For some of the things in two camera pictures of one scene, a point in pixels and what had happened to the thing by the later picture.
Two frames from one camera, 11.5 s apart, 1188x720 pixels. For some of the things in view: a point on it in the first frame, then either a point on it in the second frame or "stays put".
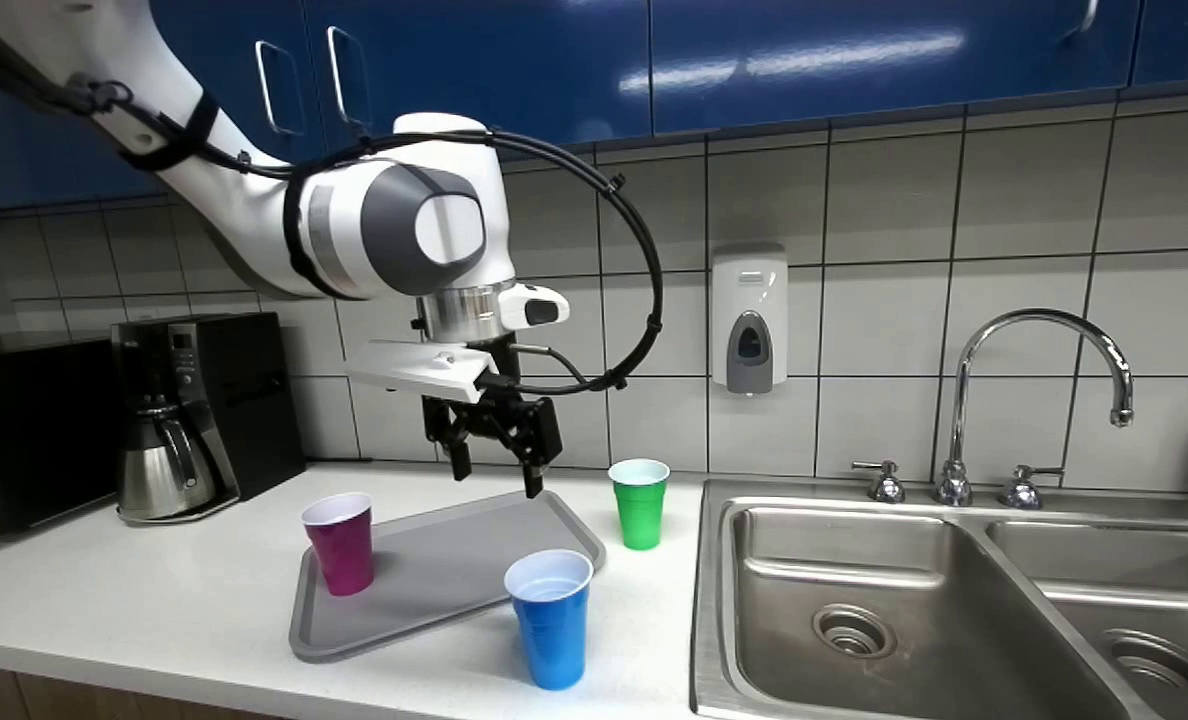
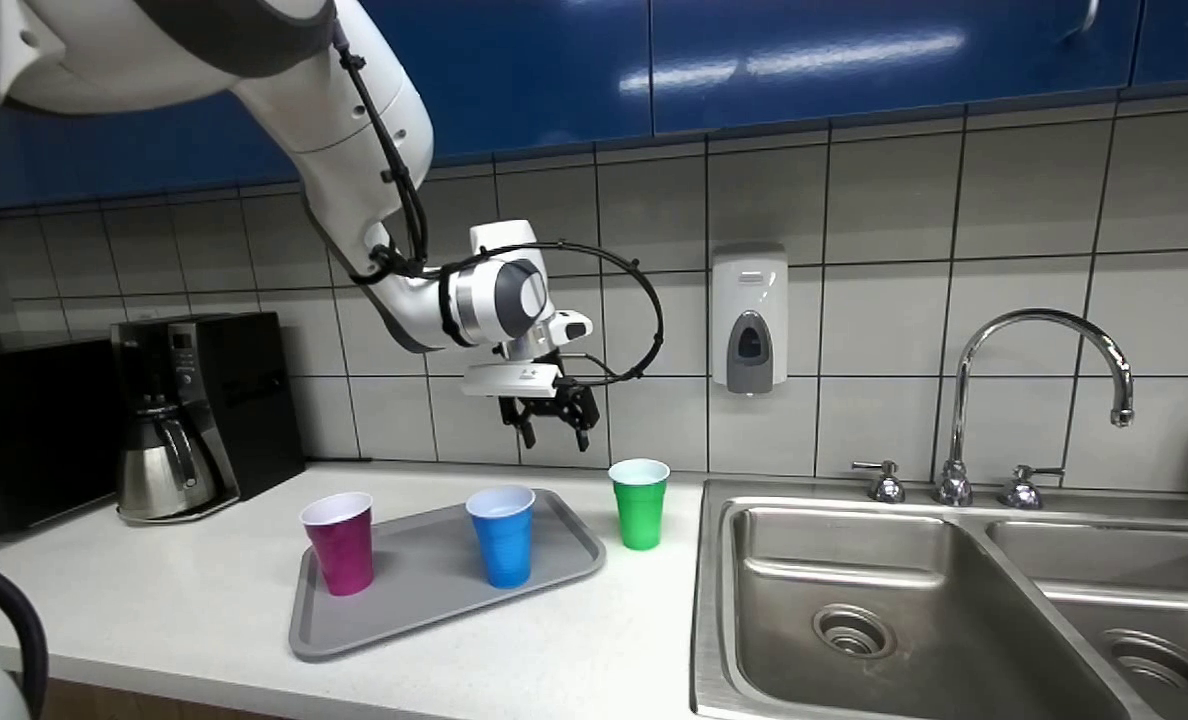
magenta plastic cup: (340, 536) stays put
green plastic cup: (643, 484) stays put
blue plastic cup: (551, 590) -> (503, 524)
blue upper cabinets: (580, 73) stays put
